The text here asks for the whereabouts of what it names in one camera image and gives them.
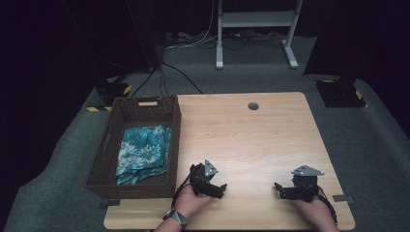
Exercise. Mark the wristwatch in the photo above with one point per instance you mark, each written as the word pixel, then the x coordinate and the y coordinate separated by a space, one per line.
pixel 175 217

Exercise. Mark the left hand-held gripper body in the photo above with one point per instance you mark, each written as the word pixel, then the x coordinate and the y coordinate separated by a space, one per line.
pixel 201 177

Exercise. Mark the brown woven basket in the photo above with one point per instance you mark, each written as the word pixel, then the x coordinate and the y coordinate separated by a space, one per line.
pixel 104 167

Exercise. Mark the white metal stand frame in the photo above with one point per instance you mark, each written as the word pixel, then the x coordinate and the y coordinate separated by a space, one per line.
pixel 257 18

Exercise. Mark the person's left hand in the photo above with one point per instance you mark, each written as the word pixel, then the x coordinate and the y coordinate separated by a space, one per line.
pixel 188 203

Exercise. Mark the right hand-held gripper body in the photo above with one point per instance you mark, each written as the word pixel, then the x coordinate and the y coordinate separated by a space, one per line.
pixel 304 187

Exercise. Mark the teal floral shirt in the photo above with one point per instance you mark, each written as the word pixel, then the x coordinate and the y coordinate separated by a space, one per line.
pixel 143 154

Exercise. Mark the person's right hand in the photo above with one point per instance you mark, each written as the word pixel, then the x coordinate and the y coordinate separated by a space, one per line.
pixel 319 211

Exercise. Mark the grey tape piece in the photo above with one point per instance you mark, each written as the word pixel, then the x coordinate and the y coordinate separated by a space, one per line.
pixel 343 198
pixel 109 203

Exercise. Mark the black floor plate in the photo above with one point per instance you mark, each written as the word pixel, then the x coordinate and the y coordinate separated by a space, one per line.
pixel 111 90
pixel 341 93

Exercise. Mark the grey round table grommet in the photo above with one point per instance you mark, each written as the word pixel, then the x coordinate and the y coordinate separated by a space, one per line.
pixel 253 106

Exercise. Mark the black stand column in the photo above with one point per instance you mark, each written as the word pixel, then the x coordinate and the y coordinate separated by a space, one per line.
pixel 146 35

